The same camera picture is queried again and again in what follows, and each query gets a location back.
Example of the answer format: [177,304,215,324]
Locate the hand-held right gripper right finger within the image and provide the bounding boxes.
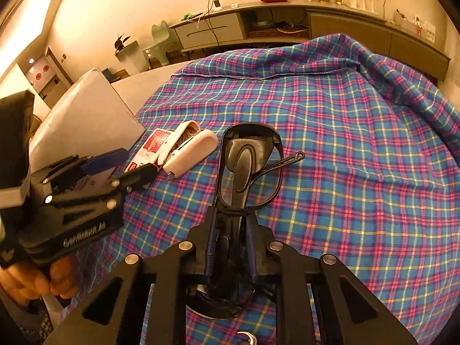
[246,216,419,345]

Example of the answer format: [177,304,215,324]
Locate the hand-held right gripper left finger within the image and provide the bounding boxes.
[43,206,221,345]

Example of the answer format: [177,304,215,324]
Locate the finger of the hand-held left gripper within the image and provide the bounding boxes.
[42,163,158,210]
[30,148,129,189]

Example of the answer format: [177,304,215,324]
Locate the white cardboard box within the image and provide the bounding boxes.
[28,68,146,173]

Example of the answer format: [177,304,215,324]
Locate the black sunglasses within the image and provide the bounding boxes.
[185,122,306,320]

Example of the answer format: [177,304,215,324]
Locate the white items on sideboard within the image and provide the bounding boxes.
[393,9,438,42]

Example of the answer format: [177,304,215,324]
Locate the person's left hand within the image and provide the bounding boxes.
[0,255,81,308]

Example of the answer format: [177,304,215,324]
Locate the red and white small box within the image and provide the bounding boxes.
[124,128,173,175]

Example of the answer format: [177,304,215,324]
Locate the white stapler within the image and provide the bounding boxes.
[155,120,219,177]

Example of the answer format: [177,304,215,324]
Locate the potted plant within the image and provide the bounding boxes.
[114,32,141,73]

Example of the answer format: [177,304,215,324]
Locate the green plastic chair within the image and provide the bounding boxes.
[144,20,180,67]

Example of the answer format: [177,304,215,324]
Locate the blue plaid cloth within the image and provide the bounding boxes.
[72,33,460,345]

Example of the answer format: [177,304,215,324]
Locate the long grey sideboard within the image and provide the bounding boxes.
[170,0,451,80]

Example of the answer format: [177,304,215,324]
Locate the group of clear glasses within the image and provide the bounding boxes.
[346,0,382,14]

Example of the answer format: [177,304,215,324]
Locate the black charger cable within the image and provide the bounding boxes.
[196,0,220,46]

